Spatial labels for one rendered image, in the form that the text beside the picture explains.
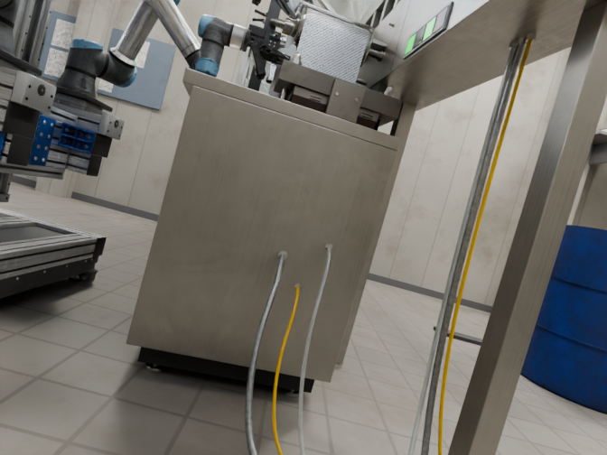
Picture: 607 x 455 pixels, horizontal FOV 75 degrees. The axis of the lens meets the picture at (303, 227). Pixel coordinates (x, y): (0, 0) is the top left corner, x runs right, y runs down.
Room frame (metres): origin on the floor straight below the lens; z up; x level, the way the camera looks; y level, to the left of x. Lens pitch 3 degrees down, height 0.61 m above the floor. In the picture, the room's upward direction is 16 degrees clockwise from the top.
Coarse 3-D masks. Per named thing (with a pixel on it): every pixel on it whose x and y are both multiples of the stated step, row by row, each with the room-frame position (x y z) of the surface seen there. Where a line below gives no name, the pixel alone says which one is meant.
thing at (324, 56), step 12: (312, 36) 1.43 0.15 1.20; (300, 48) 1.42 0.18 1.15; (312, 48) 1.43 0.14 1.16; (324, 48) 1.44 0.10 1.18; (336, 48) 1.45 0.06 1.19; (348, 48) 1.46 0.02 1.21; (312, 60) 1.44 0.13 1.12; (324, 60) 1.44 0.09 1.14; (336, 60) 1.45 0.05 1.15; (348, 60) 1.46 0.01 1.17; (360, 60) 1.47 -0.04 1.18; (324, 72) 1.45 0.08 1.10; (336, 72) 1.45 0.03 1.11; (348, 72) 1.46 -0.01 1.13
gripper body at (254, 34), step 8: (248, 32) 1.36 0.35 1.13; (256, 32) 1.38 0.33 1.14; (264, 32) 1.38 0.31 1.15; (280, 32) 1.38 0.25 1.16; (248, 40) 1.38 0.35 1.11; (256, 40) 1.38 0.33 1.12; (264, 40) 1.37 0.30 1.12; (272, 40) 1.38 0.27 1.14; (280, 40) 1.39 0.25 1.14; (264, 48) 1.38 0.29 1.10; (272, 48) 1.37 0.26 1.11; (264, 56) 1.41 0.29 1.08; (272, 56) 1.38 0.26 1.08
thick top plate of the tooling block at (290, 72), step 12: (288, 60) 1.22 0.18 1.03; (288, 72) 1.23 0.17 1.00; (300, 72) 1.23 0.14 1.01; (312, 72) 1.24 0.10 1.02; (276, 84) 1.29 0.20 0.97; (288, 84) 1.25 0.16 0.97; (300, 84) 1.23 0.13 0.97; (312, 84) 1.24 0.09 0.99; (324, 84) 1.25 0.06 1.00; (372, 96) 1.28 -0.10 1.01; (384, 96) 1.29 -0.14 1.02; (372, 108) 1.28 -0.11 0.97; (384, 108) 1.29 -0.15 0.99; (396, 108) 1.30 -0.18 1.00; (384, 120) 1.36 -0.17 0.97
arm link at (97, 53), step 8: (72, 40) 1.66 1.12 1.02; (80, 40) 1.65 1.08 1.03; (88, 40) 1.66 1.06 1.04; (72, 48) 1.65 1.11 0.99; (80, 48) 1.65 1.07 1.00; (88, 48) 1.65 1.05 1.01; (96, 48) 1.68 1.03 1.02; (72, 56) 1.65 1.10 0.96; (80, 56) 1.65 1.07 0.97; (88, 56) 1.66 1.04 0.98; (96, 56) 1.68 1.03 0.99; (104, 56) 1.72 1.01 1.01; (72, 64) 1.64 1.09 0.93; (80, 64) 1.65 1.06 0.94; (88, 64) 1.67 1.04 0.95; (96, 64) 1.69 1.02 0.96; (104, 64) 1.72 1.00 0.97; (96, 72) 1.71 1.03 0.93; (104, 72) 1.73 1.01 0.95
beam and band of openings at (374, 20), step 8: (376, 0) 1.92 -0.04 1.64; (384, 0) 1.78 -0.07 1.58; (392, 0) 1.73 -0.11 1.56; (400, 0) 1.58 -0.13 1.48; (376, 8) 1.87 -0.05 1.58; (384, 8) 1.74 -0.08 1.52; (392, 8) 1.73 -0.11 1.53; (368, 16) 2.00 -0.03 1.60; (376, 16) 1.87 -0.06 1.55; (384, 16) 1.72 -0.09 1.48; (368, 24) 2.02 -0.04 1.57; (376, 24) 1.87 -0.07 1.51
